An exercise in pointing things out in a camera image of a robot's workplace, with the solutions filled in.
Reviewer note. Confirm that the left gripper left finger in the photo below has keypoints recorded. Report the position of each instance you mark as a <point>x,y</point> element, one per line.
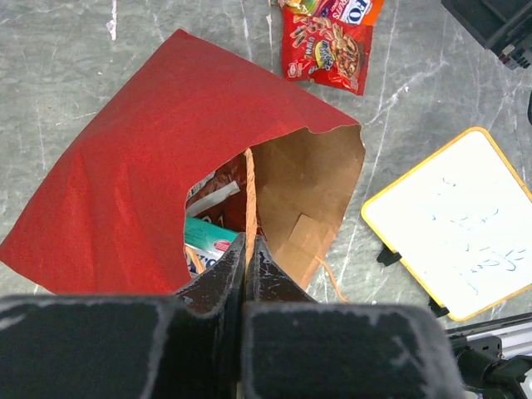
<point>181,345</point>

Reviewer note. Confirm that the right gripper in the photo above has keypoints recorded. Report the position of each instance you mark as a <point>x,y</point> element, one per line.
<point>501,26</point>

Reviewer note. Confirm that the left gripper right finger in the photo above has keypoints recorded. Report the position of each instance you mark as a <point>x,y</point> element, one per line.
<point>295,347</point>

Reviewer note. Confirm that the teal Fox's candy bag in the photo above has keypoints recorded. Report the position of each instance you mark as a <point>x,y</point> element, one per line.
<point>205,244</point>

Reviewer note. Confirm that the orange Fox's candy bag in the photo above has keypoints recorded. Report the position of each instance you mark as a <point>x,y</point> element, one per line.
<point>356,12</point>

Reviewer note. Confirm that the red paper bag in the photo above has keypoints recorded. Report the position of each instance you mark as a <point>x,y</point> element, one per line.
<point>110,215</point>

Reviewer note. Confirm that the red Doritos bag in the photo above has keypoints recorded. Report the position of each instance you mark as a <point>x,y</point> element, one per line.
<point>220,198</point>

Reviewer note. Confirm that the red noodle snack bag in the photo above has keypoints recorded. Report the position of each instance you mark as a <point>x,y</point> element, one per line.
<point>326,51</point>

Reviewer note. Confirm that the small whiteboard yellow frame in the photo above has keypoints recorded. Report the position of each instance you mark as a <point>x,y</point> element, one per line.
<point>460,222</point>

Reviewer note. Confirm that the aluminium rail frame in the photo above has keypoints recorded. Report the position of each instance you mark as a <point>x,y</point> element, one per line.
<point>499,339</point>

